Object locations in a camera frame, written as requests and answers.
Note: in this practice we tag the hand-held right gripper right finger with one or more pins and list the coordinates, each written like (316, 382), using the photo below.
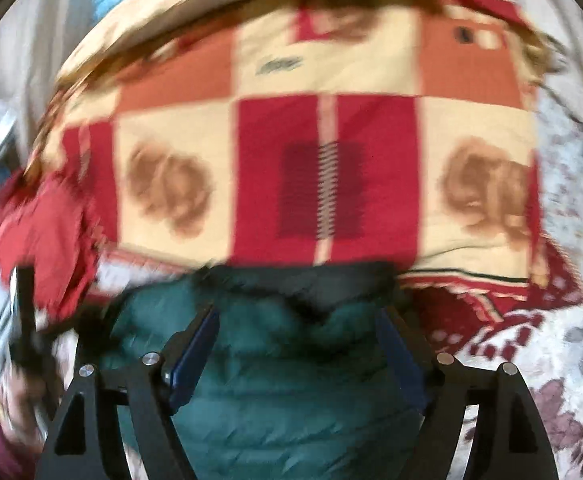
(400, 360)

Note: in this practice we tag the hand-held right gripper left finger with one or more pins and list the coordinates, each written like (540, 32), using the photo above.
(194, 360)

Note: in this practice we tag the dark green puffer jacket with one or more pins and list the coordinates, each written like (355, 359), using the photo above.
(281, 385)

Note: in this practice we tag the red crumpled cloth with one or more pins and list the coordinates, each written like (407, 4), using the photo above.
(46, 240)

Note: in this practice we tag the white maroon floral bedspread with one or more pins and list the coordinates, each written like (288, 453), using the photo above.
(561, 360)

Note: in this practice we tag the pale floral bed sheet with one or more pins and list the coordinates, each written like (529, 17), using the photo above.
(566, 185)

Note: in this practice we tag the red cream checked rose blanket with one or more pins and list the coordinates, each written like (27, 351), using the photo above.
(281, 110)

